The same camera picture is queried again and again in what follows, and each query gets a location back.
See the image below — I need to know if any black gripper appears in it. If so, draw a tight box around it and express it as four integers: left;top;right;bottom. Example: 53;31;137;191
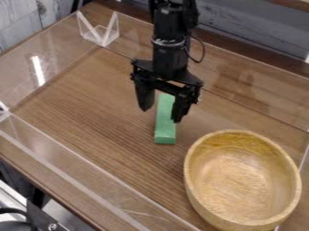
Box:
129;37;203;123

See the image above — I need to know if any clear acrylic corner bracket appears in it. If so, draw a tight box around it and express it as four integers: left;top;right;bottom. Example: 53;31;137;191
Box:
76;11;118;47

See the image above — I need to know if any green rectangular block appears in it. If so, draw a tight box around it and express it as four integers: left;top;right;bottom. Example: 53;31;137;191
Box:
153;94;176;144

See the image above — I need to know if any clear acrylic tray wall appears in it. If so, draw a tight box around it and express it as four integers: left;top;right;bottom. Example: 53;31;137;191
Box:
0;5;309;231

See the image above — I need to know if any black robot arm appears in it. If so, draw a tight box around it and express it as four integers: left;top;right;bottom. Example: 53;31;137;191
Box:
129;0;203;123

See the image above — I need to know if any brown wooden bowl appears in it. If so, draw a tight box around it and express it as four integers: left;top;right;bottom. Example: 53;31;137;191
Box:
183;130;302;231

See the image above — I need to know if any black cable bottom left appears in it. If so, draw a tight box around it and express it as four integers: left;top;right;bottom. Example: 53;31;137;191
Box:
0;206;29;224

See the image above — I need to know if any black metal table frame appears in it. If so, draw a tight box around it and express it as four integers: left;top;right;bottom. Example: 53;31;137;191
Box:
0;161;69;231

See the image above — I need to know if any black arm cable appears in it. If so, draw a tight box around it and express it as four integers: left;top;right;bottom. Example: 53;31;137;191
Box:
181;32;205;65

